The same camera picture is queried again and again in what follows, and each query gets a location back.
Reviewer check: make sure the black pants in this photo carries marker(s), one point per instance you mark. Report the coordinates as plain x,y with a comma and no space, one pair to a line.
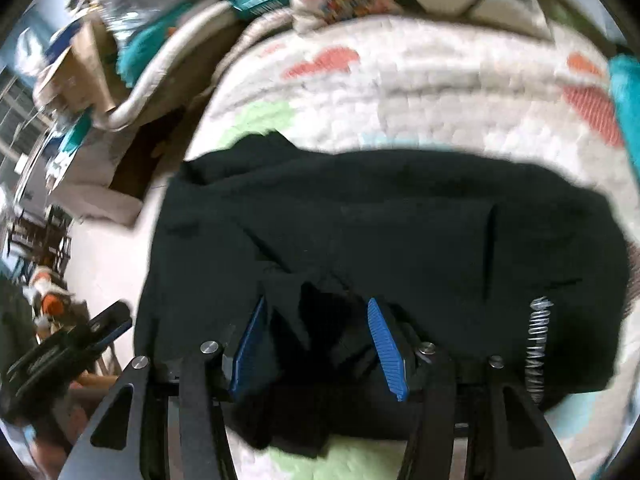
400,220

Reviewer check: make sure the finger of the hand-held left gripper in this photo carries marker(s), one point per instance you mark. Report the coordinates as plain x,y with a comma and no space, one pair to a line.
107,322

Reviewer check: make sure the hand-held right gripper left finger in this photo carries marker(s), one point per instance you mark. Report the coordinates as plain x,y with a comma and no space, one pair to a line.
248,345

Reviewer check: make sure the teal cloth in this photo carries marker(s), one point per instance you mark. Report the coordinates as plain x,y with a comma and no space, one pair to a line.
625,105
142,42

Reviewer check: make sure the floral quilted bedspread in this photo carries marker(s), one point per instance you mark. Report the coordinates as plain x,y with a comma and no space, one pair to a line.
400,90

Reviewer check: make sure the dark wooden chair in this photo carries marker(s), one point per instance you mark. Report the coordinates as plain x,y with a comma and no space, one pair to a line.
37,240

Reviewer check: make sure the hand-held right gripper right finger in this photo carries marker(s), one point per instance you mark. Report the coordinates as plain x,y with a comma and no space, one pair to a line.
386,345

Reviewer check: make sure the white curved bed frame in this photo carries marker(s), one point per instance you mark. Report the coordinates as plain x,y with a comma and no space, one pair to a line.
165,60

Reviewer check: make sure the cardboard box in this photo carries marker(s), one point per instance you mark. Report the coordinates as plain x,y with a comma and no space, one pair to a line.
82,60

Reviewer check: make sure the person's left forearm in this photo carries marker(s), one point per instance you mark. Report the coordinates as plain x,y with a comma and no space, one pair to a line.
65,420

